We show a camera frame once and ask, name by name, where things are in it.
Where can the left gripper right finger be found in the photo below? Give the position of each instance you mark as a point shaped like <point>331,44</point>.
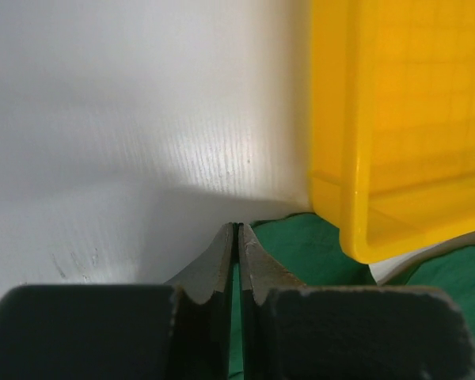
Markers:
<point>293,331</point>

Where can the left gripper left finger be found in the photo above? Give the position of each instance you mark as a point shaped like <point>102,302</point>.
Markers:
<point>176,330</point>

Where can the green t-shirt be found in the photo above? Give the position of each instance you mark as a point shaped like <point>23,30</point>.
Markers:
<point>309,247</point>

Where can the yellow plastic tray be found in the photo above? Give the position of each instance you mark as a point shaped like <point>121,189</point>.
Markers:
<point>392,123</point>

